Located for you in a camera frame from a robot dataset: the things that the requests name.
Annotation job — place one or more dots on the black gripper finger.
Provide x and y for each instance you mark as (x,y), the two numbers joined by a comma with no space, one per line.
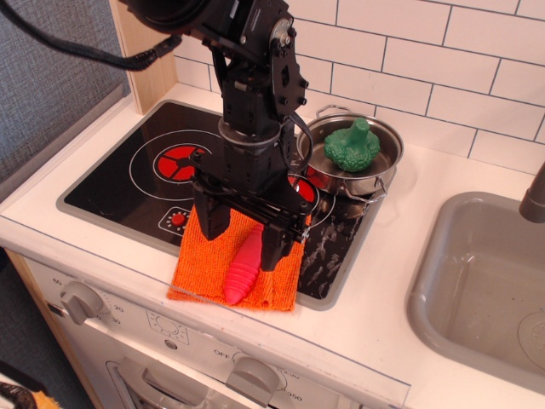
(213,216)
(276,243)

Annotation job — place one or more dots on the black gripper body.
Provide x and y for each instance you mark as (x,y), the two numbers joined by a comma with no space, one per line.
(254,180)

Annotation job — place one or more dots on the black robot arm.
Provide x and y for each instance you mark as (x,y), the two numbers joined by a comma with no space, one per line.
(253,49)

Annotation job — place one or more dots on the black toy stove top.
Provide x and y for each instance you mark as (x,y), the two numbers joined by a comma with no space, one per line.
(142,189)

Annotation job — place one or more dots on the orange knitted cloth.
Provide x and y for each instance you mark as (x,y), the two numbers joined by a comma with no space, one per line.
(202,268)

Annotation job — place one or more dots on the silver metal pot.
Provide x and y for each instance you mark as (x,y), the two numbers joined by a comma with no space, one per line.
(327,176)

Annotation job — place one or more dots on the green toy broccoli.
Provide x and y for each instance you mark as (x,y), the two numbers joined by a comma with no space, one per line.
(352,149)

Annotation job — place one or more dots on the grey right oven knob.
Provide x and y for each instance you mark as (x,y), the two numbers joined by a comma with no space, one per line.
(253,380)

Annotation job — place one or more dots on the grey oven knob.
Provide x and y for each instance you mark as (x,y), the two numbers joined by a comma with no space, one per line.
(81,302)
(253,380)

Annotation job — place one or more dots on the white toy oven front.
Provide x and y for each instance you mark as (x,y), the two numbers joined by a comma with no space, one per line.
(125,329)

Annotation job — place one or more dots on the grey left oven knob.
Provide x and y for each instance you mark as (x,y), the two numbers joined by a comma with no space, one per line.
(81,302)

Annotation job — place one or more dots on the grey plastic sink basin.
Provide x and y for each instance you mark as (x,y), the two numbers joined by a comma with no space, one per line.
(478,296)

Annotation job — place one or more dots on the grey faucet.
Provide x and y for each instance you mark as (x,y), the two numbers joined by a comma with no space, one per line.
(532,206)

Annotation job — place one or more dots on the orange black object at corner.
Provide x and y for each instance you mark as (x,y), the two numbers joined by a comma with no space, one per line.
(18,397)

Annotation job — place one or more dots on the grey oven door handle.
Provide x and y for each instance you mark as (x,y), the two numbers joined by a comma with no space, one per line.
(162,387)

